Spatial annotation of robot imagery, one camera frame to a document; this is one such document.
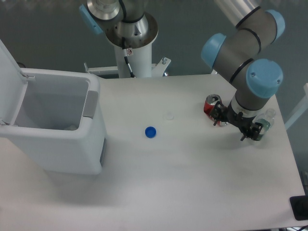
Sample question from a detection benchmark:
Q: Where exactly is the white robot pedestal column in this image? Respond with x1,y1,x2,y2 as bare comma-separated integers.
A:
114,44,152,78

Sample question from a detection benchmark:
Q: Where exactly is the blue bottle cap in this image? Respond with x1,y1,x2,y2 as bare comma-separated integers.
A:
144,126,156,139

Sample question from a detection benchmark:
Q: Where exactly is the white pedestal foot frame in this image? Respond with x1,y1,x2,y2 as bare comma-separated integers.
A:
83,57,172,78

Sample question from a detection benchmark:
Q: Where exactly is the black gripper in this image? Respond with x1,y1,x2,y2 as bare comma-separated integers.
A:
209,101,263,141

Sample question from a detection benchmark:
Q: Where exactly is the white trash can body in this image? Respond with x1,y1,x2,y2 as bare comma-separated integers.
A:
0,68,107,175

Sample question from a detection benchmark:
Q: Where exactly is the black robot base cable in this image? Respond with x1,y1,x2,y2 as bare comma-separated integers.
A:
121,36,137,78

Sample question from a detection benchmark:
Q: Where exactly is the white trash can lid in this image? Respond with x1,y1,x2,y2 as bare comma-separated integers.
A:
0,42,27,125

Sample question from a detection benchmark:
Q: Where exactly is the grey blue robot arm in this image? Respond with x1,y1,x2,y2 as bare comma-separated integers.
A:
79,0,285,141

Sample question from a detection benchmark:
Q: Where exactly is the crushed red soda can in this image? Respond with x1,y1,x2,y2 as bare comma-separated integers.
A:
204,94,221,122

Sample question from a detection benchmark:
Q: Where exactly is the black device at edge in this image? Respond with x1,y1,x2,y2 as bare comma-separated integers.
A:
289,195,308,221

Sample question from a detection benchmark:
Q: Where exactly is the clear green label bottle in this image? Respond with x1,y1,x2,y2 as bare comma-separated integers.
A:
253,108,276,141

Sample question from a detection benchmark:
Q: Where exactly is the white furniture at right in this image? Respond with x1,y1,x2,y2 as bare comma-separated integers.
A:
284,83,308,130

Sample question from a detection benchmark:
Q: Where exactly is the clear bottle cap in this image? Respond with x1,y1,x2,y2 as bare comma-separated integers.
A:
164,112,175,121

